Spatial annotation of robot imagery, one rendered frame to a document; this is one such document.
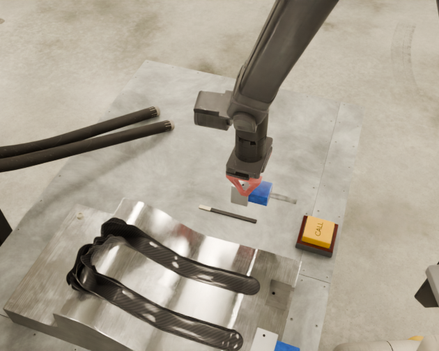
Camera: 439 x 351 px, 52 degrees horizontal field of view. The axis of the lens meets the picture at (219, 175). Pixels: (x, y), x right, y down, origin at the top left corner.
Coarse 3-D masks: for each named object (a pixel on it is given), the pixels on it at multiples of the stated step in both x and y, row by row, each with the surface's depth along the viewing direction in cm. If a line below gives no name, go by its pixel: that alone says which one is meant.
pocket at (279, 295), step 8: (272, 280) 85; (272, 288) 86; (280, 288) 86; (288, 288) 85; (272, 296) 85; (280, 296) 85; (288, 296) 85; (272, 304) 84; (280, 304) 84; (288, 304) 83
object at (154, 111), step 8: (136, 112) 123; (144, 112) 124; (152, 112) 125; (112, 120) 119; (120, 120) 120; (128, 120) 121; (136, 120) 123; (80, 128) 115; (88, 128) 115; (96, 128) 116; (104, 128) 117; (112, 128) 119; (72, 136) 113; (80, 136) 114; (88, 136) 115
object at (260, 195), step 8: (232, 184) 91; (240, 184) 91; (248, 184) 91; (264, 184) 92; (272, 184) 93; (232, 192) 92; (256, 192) 91; (264, 192) 91; (272, 192) 92; (232, 200) 94; (240, 200) 93; (248, 200) 92; (256, 200) 92; (264, 200) 91; (280, 200) 92; (288, 200) 91; (296, 200) 91
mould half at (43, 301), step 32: (64, 224) 96; (96, 224) 96; (160, 224) 89; (64, 256) 91; (96, 256) 82; (128, 256) 83; (192, 256) 88; (224, 256) 88; (256, 256) 88; (32, 288) 86; (64, 288) 86; (160, 288) 83; (192, 288) 84; (32, 320) 83; (64, 320) 76; (96, 320) 75; (128, 320) 77; (224, 320) 80; (256, 320) 79
